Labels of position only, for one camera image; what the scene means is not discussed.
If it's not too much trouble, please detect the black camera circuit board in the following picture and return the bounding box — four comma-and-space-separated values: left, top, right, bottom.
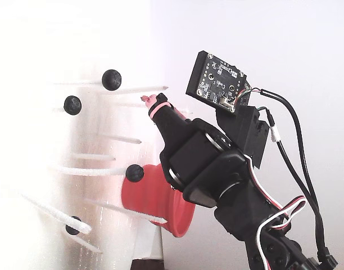
185, 51, 252, 114

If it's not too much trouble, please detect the red collapsible silicone cup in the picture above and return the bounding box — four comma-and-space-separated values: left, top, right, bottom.
121, 163, 196, 239

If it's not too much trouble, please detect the dark blueberry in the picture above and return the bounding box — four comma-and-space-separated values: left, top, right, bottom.
65, 215, 82, 236
125, 164, 145, 183
63, 95, 83, 115
101, 69, 123, 91

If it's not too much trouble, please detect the tall white stick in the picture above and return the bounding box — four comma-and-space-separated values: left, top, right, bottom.
20, 193, 93, 235

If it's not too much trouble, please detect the thin white stick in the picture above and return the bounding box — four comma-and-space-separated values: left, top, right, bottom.
96, 133, 142, 145
84, 197, 168, 223
47, 165, 128, 177
115, 102, 150, 109
70, 152, 116, 161

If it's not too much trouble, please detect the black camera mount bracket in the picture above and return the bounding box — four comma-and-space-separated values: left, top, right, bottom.
215, 105, 270, 169

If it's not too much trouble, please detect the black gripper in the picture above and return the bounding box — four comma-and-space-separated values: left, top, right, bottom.
140, 93, 247, 210

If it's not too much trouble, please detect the black cable white tag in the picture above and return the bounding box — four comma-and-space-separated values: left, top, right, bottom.
264, 108, 324, 262

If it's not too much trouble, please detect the white peg drying rack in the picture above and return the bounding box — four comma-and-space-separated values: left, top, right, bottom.
0, 11, 165, 262

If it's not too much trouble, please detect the white red black servo wire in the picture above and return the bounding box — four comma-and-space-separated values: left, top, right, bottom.
243, 154, 308, 270

